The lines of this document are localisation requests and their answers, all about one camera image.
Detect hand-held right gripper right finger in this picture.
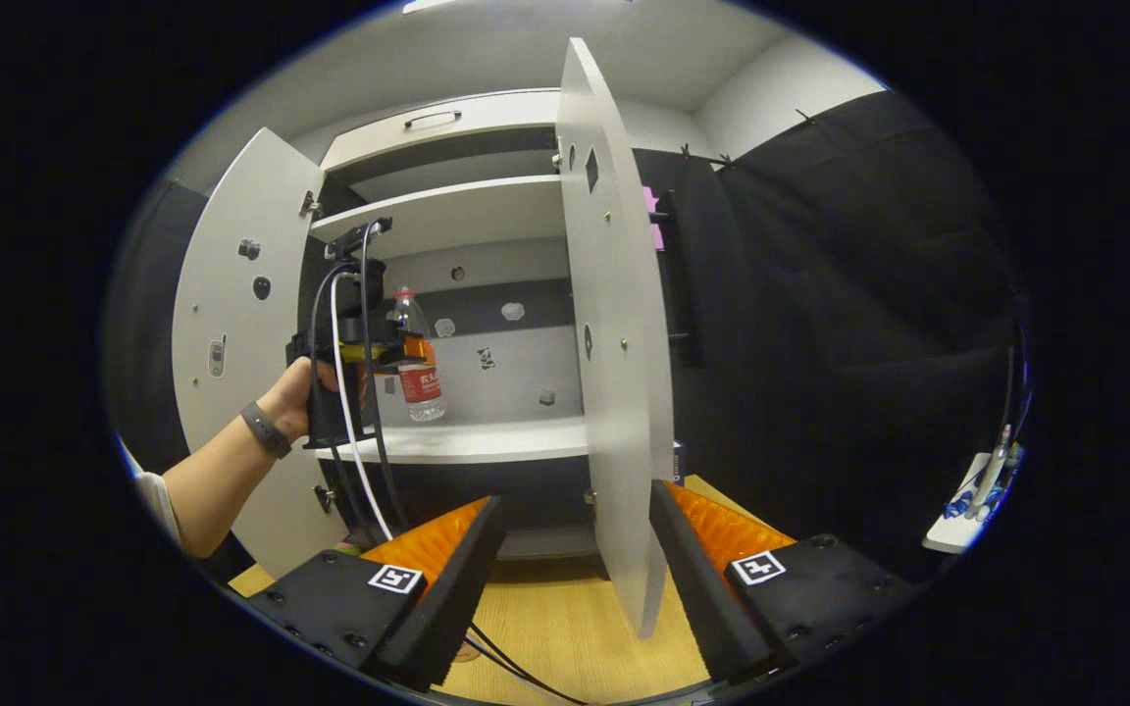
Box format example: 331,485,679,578
648,479,921,687

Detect white cable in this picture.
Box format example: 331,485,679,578
330,273,397,542

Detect white shirt sleeve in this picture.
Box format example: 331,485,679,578
133,471,181,545

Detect grey wristband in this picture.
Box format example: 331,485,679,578
239,400,293,460

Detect white cabinet flap panel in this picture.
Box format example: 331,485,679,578
320,88,562,174

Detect clear red label water bottle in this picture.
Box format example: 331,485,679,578
388,286,448,424

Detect white cabinet shelf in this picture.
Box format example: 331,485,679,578
308,175,568,261
302,415,591,466

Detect white cabinet door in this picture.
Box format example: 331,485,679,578
171,127,350,580
555,37,676,640

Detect white side table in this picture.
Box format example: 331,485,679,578
923,453,1002,556

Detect black cable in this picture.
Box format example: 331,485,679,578
308,263,375,545
359,221,411,535
465,623,588,706

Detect white cabinet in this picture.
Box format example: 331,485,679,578
295,88,605,562

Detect black backdrop cloth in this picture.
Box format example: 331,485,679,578
634,88,1027,580

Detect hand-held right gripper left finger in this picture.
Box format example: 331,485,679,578
244,495,507,694

